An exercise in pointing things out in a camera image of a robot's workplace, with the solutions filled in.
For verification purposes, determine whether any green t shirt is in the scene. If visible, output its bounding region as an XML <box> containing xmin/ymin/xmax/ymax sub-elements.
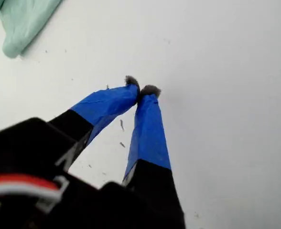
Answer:
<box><xmin>0</xmin><ymin>0</ymin><xmax>65</xmax><ymax>60</ymax></box>

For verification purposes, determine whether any red white arm cable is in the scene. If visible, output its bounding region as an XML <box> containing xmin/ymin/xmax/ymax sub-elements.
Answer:
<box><xmin>0</xmin><ymin>173</ymin><xmax>71</xmax><ymax>212</ymax></box>

